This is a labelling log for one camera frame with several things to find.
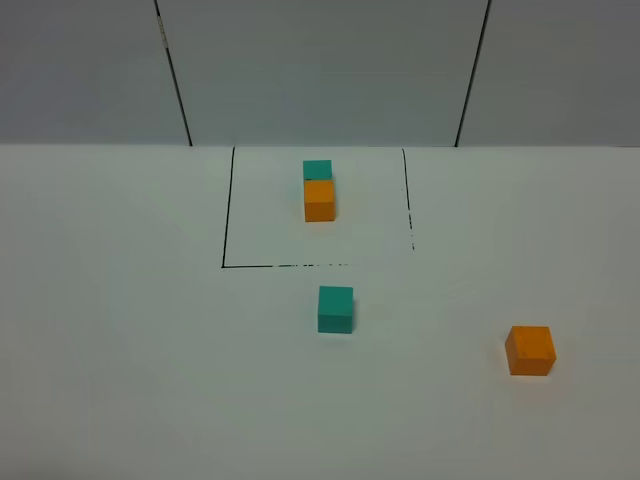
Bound teal template block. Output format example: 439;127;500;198
303;160;333;181

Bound orange template block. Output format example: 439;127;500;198
304;180;336;222

